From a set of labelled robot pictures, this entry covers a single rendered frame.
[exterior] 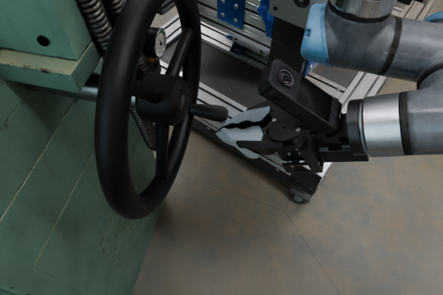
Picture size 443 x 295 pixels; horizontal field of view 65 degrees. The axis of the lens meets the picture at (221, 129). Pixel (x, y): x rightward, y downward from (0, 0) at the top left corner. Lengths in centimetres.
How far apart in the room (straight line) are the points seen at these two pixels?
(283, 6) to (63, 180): 52
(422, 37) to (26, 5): 43
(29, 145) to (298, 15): 52
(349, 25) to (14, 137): 43
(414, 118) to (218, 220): 89
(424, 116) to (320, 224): 87
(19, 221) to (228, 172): 86
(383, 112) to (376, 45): 9
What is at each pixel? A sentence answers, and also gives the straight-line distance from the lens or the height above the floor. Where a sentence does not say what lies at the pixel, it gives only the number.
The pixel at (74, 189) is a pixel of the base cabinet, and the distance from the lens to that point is 65.
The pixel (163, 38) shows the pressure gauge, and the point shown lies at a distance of 75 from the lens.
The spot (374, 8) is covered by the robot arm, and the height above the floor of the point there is 90.
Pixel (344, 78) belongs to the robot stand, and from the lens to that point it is 136.
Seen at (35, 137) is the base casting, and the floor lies 74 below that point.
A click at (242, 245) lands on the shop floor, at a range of 119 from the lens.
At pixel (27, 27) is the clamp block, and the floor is 91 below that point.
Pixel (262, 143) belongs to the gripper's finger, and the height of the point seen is 75.
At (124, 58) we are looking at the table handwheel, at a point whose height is 94.
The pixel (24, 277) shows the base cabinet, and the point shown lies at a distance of 62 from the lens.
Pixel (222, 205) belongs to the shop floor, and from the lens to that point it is 123.
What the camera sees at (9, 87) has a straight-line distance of 48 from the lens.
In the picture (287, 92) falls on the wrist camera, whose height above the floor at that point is 83.
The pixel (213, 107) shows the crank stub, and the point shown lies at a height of 73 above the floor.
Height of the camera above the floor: 113
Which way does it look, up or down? 54 degrees down
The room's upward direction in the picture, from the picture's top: straight up
